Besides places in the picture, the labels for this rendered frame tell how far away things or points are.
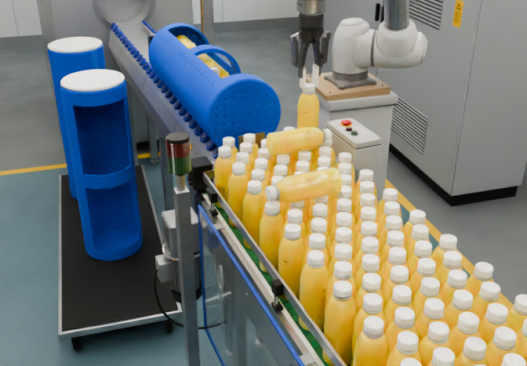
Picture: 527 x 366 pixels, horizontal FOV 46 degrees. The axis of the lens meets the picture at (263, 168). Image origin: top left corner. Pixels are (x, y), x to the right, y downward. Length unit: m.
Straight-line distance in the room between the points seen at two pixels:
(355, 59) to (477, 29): 1.04
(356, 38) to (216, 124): 0.79
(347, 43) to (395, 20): 0.23
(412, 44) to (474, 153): 1.36
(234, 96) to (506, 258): 1.96
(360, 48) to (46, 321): 1.88
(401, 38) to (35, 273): 2.15
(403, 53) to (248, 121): 0.77
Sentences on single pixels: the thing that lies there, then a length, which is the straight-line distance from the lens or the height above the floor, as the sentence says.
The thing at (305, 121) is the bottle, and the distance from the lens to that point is 1.99.
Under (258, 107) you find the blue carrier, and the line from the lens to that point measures 2.21.
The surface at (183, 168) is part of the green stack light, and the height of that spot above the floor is 1.18.
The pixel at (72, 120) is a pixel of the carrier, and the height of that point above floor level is 0.89.
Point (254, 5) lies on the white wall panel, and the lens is 7.62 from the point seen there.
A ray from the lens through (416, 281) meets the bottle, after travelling 1.46.
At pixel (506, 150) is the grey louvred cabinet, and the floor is 0.35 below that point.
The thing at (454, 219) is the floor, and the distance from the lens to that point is 3.83.
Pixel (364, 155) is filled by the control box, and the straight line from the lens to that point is 2.04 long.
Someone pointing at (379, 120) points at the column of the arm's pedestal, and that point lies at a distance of 2.76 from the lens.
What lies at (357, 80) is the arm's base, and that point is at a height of 1.06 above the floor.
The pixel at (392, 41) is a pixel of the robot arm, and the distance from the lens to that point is 2.60.
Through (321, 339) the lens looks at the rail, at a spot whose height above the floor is 0.97.
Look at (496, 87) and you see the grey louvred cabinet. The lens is 3.74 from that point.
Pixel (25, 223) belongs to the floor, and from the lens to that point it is 3.88.
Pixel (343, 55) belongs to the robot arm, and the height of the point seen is 1.17.
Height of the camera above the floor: 1.92
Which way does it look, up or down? 27 degrees down
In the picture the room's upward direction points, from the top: straight up
